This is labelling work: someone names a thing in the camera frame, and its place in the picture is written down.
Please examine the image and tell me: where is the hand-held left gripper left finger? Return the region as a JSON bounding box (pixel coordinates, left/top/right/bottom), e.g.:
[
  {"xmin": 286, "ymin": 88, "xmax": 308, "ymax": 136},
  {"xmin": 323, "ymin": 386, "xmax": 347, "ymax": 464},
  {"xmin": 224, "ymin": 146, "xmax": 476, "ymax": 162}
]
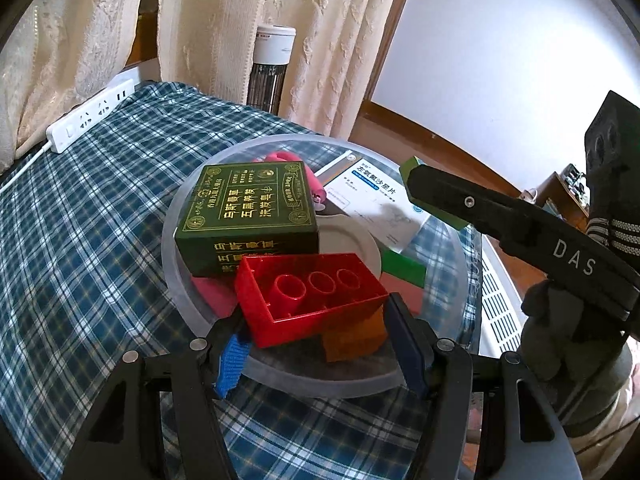
[{"xmin": 60, "ymin": 305, "xmax": 251, "ymax": 480}]

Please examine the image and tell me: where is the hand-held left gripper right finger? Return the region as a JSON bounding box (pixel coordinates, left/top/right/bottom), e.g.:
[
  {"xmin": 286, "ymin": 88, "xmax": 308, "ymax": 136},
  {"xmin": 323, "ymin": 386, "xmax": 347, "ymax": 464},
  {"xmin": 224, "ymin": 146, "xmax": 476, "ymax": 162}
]
[{"xmin": 382, "ymin": 292, "xmax": 576, "ymax": 480}]

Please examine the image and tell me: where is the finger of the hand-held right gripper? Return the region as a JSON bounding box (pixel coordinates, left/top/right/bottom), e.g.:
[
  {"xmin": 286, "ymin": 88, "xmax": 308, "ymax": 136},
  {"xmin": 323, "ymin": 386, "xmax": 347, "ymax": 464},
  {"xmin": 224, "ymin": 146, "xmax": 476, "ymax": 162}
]
[{"xmin": 406, "ymin": 164, "xmax": 546, "ymax": 261}]

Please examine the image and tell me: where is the orange building block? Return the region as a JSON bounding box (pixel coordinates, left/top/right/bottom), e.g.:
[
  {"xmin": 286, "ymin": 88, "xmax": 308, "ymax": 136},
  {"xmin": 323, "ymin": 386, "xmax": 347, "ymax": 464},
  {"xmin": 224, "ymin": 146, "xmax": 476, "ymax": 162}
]
[{"xmin": 320, "ymin": 310, "xmax": 388, "ymax": 363}]

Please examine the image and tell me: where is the clear round plastic tray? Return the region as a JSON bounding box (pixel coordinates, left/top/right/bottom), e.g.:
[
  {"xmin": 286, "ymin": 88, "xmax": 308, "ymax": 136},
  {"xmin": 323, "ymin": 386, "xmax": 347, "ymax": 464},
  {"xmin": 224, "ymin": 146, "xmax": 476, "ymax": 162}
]
[{"xmin": 161, "ymin": 133, "xmax": 473, "ymax": 401}]

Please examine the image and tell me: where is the red building block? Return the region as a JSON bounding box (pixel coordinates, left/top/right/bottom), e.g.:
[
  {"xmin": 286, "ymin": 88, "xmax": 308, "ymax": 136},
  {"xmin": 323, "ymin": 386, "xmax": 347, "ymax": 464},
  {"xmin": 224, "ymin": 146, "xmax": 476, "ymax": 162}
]
[{"xmin": 235, "ymin": 252, "xmax": 390, "ymax": 349}]

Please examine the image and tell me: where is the white medicine box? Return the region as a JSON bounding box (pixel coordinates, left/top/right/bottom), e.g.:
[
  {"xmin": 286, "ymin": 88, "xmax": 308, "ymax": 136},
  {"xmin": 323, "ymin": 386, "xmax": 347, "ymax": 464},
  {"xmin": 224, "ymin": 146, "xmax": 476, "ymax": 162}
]
[{"xmin": 314, "ymin": 151, "xmax": 436, "ymax": 255}]

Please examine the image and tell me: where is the white tape roll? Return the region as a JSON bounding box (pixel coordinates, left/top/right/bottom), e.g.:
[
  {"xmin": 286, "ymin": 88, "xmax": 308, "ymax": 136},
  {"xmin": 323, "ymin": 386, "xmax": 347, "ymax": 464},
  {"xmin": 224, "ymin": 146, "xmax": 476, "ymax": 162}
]
[{"xmin": 317, "ymin": 210, "xmax": 383, "ymax": 281}]

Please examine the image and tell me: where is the dark green printed box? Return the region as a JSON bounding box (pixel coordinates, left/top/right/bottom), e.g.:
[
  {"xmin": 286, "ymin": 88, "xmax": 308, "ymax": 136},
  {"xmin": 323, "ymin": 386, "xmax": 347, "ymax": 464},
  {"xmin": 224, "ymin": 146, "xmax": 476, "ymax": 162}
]
[{"xmin": 173, "ymin": 161, "xmax": 321, "ymax": 278}]

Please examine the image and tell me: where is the person's right hand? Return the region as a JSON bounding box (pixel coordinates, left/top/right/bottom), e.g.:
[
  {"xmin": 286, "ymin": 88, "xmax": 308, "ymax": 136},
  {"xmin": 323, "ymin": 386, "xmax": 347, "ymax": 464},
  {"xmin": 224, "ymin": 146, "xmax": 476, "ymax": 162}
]
[{"xmin": 520, "ymin": 277, "xmax": 633, "ymax": 431}]

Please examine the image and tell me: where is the wooden furniture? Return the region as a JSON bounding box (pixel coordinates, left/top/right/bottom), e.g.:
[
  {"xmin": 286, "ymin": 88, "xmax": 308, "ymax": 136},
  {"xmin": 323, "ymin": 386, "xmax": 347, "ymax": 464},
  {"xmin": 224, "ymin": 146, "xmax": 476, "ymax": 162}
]
[{"xmin": 520, "ymin": 162, "xmax": 593, "ymax": 233}]

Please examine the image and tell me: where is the white radiator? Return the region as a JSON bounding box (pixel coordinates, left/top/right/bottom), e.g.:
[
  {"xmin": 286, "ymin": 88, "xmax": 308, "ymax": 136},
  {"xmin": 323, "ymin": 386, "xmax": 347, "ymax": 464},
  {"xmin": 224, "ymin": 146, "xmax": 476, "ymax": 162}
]
[{"xmin": 472, "ymin": 245, "xmax": 531, "ymax": 361}]

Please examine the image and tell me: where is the blue plaid tablecloth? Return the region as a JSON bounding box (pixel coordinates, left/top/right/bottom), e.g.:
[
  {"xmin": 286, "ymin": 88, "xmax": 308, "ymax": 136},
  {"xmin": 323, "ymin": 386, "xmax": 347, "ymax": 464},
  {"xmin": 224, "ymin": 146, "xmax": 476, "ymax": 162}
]
[{"xmin": 0, "ymin": 80, "xmax": 483, "ymax": 480}]

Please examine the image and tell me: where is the cream embossed curtain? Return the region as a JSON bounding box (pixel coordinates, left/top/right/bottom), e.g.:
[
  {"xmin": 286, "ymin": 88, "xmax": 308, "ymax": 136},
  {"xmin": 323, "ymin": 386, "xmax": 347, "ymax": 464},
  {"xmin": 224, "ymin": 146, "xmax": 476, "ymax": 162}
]
[{"xmin": 157, "ymin": 0, "xmax": 418, "ymax": 138}]

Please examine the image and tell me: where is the white tower heater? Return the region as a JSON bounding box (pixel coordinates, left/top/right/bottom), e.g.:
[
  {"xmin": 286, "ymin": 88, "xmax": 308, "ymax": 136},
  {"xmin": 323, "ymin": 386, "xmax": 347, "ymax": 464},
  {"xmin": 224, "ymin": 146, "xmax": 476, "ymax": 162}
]
[{"xmin": 248, "ymin": 25, "xmax": 297, "ymax": 116}]

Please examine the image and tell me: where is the white power strip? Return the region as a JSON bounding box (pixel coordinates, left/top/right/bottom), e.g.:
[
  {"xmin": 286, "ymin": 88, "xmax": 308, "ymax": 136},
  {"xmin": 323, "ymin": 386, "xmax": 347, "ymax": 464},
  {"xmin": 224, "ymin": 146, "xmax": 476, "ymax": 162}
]
[{"xmin": 46, "ymin": 78, "xmax": 137, "ymax": 155}]

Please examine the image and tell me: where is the cream striped damask curtain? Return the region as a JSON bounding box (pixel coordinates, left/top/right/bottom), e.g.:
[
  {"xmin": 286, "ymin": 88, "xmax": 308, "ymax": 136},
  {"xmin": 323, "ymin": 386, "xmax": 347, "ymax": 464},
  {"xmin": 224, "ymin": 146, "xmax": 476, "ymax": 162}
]
[{"xmin": 0, "ymin": 0, "xmax": 151, "ymax": 173}]

